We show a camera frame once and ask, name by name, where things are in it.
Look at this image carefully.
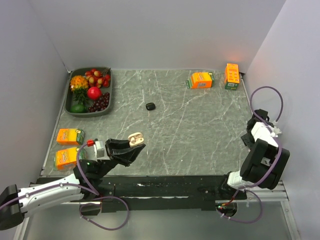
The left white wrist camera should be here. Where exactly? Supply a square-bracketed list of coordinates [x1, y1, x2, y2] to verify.
[86, 139, 105, 159]

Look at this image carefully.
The orange box top centre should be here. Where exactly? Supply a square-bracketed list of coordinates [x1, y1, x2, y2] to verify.
[186, 72, 215, 89]

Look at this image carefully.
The beige earbud charging case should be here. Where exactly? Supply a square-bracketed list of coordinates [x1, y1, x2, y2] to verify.
[127, 132, 144, 147]

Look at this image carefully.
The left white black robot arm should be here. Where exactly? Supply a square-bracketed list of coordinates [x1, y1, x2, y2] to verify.
[0, 134, 146, 231]

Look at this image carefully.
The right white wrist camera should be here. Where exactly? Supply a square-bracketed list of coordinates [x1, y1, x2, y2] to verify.
[268, 120, 282, 138]

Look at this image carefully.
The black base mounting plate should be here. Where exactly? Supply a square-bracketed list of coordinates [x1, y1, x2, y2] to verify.
[94, 175, 247, 213]

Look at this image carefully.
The green toy avocado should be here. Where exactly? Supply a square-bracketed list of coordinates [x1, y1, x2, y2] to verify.
[69, 104, 87, 113]

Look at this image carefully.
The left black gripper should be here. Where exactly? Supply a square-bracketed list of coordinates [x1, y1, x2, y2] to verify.
[95, 138, 146, 179]

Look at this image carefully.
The dark green fruit tray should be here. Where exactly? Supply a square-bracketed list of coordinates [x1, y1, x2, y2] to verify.
[64, 67, 113, 118]

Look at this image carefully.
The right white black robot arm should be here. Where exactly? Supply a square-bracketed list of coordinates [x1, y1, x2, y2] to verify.
[218, 109, 290, 199]

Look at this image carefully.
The red toy apple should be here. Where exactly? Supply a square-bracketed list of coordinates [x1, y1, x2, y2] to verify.
[87, 86, 102, 101]

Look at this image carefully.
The orange box upper left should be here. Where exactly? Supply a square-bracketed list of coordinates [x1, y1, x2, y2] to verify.
[56, 128, 85, 146]

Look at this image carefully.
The red yellow cherry bunch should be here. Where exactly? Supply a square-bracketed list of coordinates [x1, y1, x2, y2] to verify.
[84, 68, 111, 88]

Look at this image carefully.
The orange box lower left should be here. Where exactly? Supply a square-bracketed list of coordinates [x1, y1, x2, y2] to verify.
[54, 147, 87, 171]

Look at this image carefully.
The dark purple grape bunch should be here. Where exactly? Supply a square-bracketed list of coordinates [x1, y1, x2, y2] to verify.
[88, 92, 110, 113]

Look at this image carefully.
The black earbud charging case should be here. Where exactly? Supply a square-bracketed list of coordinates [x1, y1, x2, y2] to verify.
[145, 102, 156, 111]

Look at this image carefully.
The orange box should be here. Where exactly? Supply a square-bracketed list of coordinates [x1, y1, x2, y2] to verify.
[56, 128, 85, 146]
[54, 147, 87, 171]
[186, 72, 215, 89]

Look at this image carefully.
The orange yellow toy pineapple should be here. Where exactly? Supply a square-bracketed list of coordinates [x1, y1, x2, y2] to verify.
[69, 75, 89, 105]

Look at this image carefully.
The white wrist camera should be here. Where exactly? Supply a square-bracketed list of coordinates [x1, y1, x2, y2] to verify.
[268, 120, 282, 138]
[86, 139, 105, 159]

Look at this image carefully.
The orange green carton upright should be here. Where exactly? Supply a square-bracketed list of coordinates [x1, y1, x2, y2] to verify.
[224, 63, 240, 91]

